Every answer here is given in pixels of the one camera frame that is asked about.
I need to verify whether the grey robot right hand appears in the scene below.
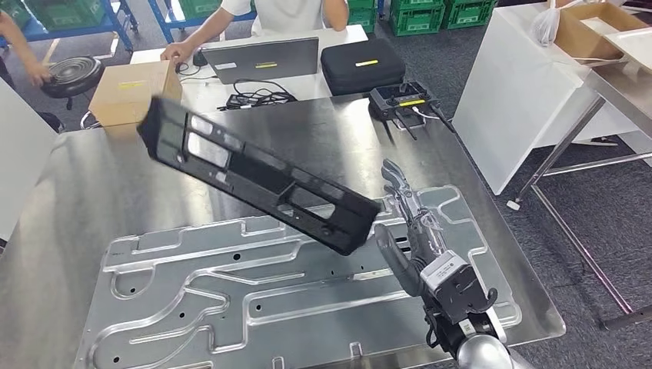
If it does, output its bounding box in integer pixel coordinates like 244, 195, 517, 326
374, 158, 449, 299

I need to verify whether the black plastic bracket part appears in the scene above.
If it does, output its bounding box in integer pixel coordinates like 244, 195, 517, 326
136, 96, 382, 258

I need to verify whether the stainless steel workbench table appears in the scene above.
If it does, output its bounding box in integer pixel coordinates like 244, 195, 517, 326
0, 94, 567, 369

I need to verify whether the machined aluminium plate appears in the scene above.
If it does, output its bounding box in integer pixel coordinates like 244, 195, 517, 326
73, 185, 523, 369

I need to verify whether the black remote controller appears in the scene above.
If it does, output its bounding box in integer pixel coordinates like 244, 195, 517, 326
369, 81, 457, 141

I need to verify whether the black zip carry case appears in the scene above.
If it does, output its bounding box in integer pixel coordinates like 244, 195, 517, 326
321, 38, 407, 97

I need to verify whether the green plastic crate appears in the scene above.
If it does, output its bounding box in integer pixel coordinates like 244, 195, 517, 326
389, 1, 447, 38
348, 0, 379, 34
441, 0, 497, 30
178, 0, 224, 20
0, 0, 32, 29
22, 0, 106, 32

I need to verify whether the grey laptop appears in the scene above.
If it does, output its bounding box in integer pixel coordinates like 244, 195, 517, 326
201, 36, 321, 85

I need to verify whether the clear plastic bag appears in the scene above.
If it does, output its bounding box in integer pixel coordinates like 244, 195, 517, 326
529, 0, 582, 47

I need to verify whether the open brown cardboard box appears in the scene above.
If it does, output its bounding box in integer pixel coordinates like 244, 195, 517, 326
554, 2, 650, 62

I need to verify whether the person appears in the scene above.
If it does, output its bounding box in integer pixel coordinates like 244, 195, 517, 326
0, 10, 52, 88
160, 0, 350, 65

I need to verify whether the white flat tray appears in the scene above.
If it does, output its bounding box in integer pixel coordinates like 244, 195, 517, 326
606, 26, 652, 72

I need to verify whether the person's hand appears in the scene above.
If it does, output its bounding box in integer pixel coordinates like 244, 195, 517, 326
160, 42, 197, 65
25, 61, 52, 88

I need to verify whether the closed brown cardboard box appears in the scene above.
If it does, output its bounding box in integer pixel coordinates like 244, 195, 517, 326
88, 60, 183, 128

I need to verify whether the black round stool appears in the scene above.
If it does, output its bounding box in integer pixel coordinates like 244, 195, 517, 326
40, 55, 105, 131

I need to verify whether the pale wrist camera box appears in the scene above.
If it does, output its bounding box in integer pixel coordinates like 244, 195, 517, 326
420, 249, 470, 294

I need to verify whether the black power adapter cable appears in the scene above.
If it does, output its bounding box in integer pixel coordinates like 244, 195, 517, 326
217, 78, 299, 111

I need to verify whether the blue steel shelving rack frame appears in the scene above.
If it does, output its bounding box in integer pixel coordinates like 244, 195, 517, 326
148, 0, 258, 45
0, 0, 139, 54

